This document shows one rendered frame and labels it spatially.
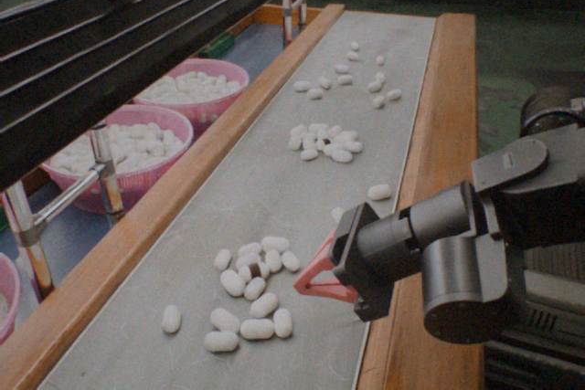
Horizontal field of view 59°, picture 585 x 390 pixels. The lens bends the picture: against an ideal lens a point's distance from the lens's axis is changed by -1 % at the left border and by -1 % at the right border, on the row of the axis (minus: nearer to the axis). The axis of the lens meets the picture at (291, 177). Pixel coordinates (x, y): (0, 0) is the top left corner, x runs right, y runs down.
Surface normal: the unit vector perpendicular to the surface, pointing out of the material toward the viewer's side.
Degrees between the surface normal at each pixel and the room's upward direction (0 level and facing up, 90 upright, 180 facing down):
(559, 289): 0
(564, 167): 38
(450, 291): 34
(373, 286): 49
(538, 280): 0
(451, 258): 28
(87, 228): 0
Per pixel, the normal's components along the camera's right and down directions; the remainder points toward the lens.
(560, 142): -0.62, -0.64
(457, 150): 0.00, -0.85
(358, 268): 0.72, -0.43
